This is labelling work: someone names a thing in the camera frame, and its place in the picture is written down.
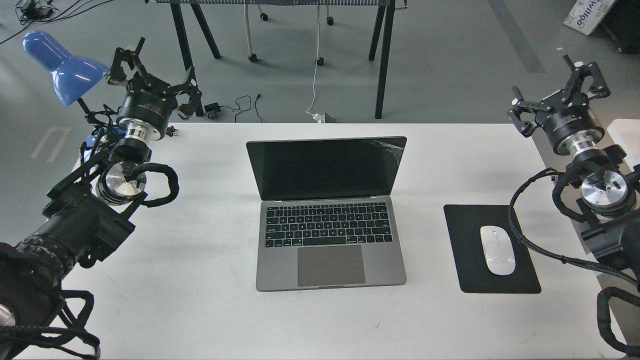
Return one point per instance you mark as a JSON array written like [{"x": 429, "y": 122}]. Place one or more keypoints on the white computer mouse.
[{"x": 497, "y": 250}]

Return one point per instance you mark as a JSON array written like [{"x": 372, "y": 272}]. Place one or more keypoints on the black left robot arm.
[{"x": 88, "y": 215}]

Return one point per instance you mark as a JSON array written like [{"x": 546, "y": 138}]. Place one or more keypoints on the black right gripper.
[{"x": 570, "y": 122}]

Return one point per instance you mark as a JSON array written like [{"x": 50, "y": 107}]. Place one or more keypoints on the black mouse pad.
[{"x": 464, "y": 222}]

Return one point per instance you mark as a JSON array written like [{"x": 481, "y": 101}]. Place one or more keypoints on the blue desk lamp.
[{"x": 71, "y": 75}]

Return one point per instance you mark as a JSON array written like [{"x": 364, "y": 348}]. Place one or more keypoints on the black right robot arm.
[{"x": 591, "y": 190}]

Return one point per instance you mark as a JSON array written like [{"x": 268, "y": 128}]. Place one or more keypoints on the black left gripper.
[{"x": 145, "y": 112}]

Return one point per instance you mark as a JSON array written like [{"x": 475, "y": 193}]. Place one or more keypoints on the grey laptop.
[{"x": 327, "y": 219}]

